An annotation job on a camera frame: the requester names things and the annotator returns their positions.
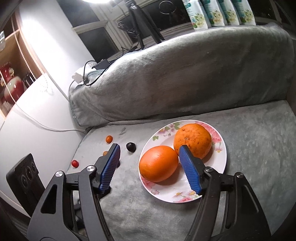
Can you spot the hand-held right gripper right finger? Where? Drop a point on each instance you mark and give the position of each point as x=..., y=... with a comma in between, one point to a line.
x=188, y=169

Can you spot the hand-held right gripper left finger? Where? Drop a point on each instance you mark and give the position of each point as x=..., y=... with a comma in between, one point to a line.
x=111, y=166

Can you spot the orange cherry tomato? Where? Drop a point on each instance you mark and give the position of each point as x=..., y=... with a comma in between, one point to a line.
x=109, y=139

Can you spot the dark purple cherry tomato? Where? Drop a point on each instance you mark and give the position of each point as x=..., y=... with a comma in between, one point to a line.
x=130, y=147

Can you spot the floral white plate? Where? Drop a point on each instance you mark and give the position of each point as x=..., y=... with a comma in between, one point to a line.
x=217, y=162

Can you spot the rough-skinned orange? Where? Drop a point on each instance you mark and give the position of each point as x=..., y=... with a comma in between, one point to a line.
x=196, y=139

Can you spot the smooth orange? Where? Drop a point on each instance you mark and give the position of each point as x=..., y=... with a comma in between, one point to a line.
x=157, y=163

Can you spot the red cherry tomato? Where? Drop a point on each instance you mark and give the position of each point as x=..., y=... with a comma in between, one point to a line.
x=75, y=163

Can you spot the grey plush cushion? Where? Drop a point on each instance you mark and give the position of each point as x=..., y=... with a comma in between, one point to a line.
x=173, y=76

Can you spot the white charger plug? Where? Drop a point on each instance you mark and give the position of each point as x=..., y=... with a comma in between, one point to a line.
x=78, y=76

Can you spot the red and white ceramic jar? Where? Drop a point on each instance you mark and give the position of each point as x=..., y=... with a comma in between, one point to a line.
x=15, y=89

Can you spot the wooden shelf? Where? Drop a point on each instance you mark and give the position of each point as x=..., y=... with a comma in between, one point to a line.
x=23, y=53

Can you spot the floral tissue pack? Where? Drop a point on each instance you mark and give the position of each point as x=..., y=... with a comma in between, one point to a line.
x=196, y=18
x=231, y=15
x=247, y=14
x=216, y=16

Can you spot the black tripod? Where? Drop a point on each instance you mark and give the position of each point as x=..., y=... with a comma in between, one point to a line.
x=138, y=14

